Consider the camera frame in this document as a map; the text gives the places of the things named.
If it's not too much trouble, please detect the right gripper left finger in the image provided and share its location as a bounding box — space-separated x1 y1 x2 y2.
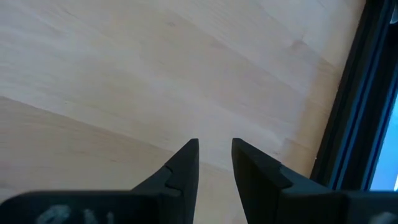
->
130 138 200 224

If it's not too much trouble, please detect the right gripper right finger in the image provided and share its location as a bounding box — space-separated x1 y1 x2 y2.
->
231 138 346 224

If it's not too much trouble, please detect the black aluminium table frame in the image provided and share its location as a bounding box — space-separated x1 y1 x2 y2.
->
310 0 398 191

